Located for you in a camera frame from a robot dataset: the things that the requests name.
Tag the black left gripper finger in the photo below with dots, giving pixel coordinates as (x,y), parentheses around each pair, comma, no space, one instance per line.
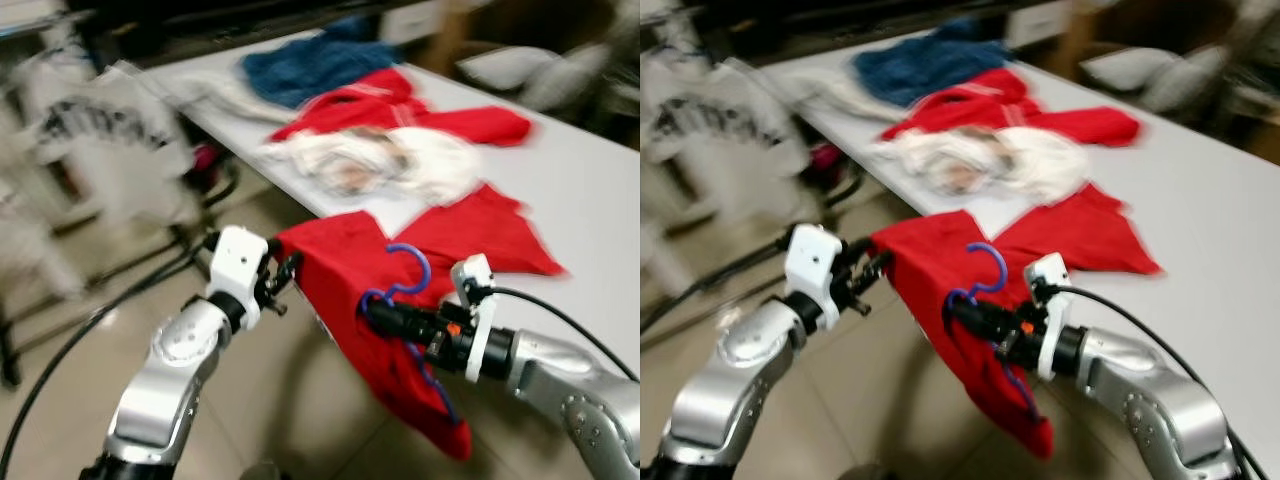
(291,270)
(857,251)
(878,270)
(273,252)

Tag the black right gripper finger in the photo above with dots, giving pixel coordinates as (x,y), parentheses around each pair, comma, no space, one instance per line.
(974,303)
(388,324)
(390,303)
(972,324)

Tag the purple clothes hanger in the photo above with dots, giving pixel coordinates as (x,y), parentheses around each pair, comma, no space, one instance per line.
(424,268)
(1003,265)

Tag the red polo shirt white logo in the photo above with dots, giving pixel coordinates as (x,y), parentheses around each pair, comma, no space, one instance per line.
(930,270)
(340,280)

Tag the white shirt plaid trim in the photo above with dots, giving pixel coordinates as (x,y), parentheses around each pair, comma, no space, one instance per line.
(440,165)
(1050,165)

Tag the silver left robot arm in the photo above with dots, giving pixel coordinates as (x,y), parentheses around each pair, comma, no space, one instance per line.
(165,380)
(735,385)

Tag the white t-shirt black lettering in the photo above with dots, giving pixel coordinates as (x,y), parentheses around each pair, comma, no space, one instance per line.
(740,180)
(130,180)

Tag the cream white garment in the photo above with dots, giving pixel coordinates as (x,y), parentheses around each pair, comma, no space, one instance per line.
(220,95)
(850,95)

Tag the blue denim jacket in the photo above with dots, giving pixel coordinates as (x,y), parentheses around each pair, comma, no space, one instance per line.
(310,65)
(920,65)

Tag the red shirt white stripes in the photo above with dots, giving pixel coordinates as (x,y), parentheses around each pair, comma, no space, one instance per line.
(480,125)
(1090,125)

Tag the large white table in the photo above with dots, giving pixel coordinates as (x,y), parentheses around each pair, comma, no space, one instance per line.
(1200,200)
(590,200)

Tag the narrow grey pillow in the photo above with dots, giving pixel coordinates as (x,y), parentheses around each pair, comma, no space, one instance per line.
(1200,85)
(580,85)

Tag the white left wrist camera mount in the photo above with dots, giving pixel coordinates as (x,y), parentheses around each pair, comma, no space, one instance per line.
(238,262)
(813,262)

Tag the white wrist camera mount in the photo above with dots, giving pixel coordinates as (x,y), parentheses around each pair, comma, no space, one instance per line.
(813,262)
(473,275)
(1048,275)
(238,262)

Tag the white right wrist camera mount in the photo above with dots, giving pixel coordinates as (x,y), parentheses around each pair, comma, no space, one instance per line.
(473,275)
(1048,275)

